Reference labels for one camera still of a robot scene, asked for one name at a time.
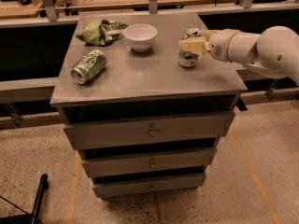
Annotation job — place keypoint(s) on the grey drawer cabinet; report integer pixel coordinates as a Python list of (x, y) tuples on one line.
[(144, 85)]

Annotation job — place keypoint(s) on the green can lying sideways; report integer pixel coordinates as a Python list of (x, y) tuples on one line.
[(89, 66)]

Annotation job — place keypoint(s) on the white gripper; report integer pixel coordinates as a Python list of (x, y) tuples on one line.
[(219, 46)]

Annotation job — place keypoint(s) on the top grey drawer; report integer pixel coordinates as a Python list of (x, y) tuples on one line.
[(128, 132)]

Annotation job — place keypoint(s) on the grey drawer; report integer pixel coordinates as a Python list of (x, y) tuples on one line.
[(128, 132), (148, 162), (149, 185)]

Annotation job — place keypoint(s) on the white bowl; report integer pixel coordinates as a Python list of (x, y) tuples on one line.
[(140, 37)]

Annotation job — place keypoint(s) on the middle grey drawer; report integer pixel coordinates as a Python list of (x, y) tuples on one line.
[(148, 162)]

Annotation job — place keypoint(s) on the black stand leg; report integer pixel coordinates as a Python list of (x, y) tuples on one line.
[(33, 217)]

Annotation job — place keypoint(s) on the green chip bag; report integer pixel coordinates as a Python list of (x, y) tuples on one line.
[(102, 32)]

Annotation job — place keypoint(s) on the bottom grey drawer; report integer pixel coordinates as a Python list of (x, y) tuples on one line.
[(149, 185)]

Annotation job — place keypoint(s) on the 7up can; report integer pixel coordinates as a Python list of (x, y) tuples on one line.
[(188, 59)]

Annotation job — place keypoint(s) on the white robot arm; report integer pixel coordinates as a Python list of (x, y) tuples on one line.
[(274, 53)]

